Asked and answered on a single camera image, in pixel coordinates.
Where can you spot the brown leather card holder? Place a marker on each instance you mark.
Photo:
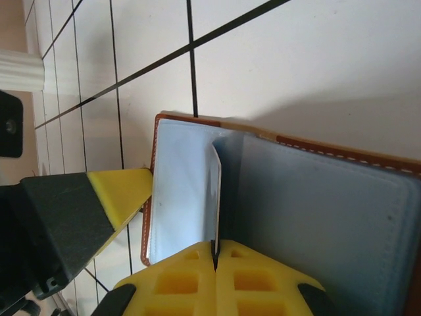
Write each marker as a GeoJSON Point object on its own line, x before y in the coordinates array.
{"type": "Point", "coordinates": [312, 214]}

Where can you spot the black card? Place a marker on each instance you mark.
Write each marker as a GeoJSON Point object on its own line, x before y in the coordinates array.
{"type": "Point", "coordinates": [215, 197]}

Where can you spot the white ribbed vase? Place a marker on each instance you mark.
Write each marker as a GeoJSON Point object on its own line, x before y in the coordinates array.
{"type": "Point", "coordinates": [19, 70]}

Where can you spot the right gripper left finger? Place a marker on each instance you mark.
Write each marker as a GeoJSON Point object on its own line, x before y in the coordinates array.
{"type": "Point", "coordinates": [177, 283]}

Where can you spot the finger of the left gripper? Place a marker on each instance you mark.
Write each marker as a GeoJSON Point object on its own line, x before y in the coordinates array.
{"type": "Point", "coordinates": [65, 210]}

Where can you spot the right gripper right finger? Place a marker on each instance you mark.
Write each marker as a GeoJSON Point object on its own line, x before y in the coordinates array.
{"type": "Point", "coordinates": [256, 286]}

